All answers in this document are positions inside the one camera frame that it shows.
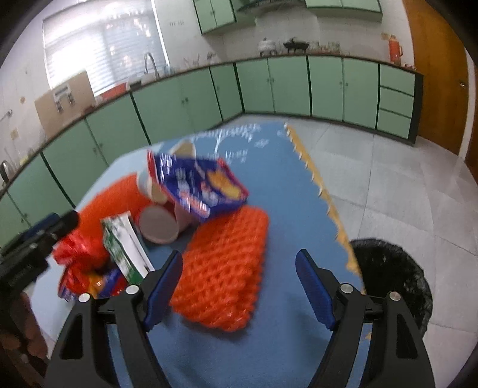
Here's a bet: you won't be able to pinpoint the orange foam net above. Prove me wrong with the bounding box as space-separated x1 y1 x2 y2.
170 205 269 332
76 173 152 238

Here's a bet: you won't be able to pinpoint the blue cracker snack bag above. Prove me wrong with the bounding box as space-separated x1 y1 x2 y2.
147 150 249 222

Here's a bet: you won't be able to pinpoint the green white carton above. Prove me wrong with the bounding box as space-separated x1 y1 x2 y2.
100 212 155 285

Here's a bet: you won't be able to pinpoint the blue red snack wrapper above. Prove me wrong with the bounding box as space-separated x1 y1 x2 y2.
58 267 129 301

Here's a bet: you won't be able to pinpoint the chrome sink faucet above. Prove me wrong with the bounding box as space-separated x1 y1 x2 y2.
144 52 160 80

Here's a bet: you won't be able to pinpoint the blue patterned table mat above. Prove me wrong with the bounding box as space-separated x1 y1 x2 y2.
29 120 374 388

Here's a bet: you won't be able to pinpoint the light blue paper cup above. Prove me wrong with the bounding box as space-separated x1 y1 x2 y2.
136 139 196 205

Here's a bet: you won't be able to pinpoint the red paper cup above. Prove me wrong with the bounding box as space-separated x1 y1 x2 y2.
137 203 194 244

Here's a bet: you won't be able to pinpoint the orange thermos flask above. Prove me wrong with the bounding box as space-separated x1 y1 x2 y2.
388 35 403 66

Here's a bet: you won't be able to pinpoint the black trash bin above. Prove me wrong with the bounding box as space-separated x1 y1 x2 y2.
350 238 433 335

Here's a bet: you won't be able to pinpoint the green lower kitchen cabinets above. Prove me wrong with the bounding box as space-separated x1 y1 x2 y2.
1 54 424 243

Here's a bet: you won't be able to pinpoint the brown cardboard box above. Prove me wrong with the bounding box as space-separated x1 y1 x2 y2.
35 71 96 138

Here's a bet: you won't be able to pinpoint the green upper wall cabinets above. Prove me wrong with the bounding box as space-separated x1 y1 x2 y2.
192 0 384 36

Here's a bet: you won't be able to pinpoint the black wok pan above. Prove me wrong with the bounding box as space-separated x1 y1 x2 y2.
283 37 310 54

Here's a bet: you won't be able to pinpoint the white window blinds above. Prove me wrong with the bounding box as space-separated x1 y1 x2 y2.
42 1 169 95

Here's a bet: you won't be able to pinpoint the person left hand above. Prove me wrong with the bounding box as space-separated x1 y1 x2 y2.
1 292 48 359

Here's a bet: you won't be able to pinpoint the red plastic bag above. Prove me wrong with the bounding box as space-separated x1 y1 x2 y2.
53 230 110 274

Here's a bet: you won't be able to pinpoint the wooden door left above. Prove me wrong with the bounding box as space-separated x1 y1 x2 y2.
404 0 468 154

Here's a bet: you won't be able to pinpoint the white cooking pot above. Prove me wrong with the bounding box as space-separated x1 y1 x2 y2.
258 38 277 57

